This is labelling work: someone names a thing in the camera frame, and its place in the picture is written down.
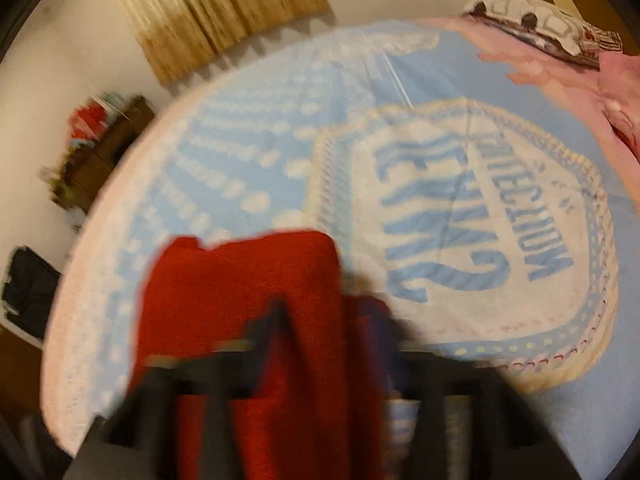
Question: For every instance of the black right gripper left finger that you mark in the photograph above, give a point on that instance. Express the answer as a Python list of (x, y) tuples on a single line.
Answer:
[(141, 439)]

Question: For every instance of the pink folded blanket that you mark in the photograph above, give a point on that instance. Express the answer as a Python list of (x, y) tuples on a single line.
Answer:
[(619, 86)]

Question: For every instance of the blue polka dot bedsheet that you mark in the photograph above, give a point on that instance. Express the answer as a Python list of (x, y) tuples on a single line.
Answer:
[(471, 181)]

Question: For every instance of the black folding chair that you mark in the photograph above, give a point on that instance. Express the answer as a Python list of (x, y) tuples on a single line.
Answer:
[(28, 291)]

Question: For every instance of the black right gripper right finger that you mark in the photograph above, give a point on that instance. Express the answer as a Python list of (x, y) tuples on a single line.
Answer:
[(444, 418)]

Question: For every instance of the dark wooden desk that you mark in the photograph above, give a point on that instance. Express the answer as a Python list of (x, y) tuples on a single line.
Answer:
[(87, 168)]

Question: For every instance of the beige centre window curtain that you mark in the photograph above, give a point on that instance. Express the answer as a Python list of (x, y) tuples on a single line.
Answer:
[(180, 36)]

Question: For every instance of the white patterned pillow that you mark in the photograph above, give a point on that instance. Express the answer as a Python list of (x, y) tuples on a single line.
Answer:
[(548, 28)]

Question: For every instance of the red knitted embroidered sweater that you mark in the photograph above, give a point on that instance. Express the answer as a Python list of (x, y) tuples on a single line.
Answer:
[(317, 411)]

